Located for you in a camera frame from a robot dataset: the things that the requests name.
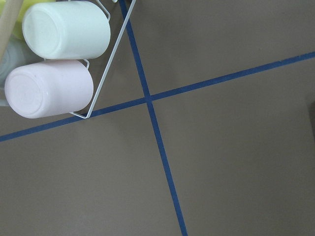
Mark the pale blue cup in rack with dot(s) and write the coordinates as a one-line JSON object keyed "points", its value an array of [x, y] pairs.
{"points": [[17, 54]]}

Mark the yellow cup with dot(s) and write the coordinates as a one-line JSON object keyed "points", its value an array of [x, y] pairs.
{"points": [[17, 32]]}

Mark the pink cup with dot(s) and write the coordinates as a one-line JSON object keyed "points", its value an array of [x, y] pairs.
{"points": [[49, 88]]}

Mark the mint white cup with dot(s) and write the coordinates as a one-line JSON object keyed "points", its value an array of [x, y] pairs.
{"points": [[66, 30]]}

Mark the wooden rack handle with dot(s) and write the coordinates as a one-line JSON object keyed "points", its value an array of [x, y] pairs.
{"points": [[8, 18]]}

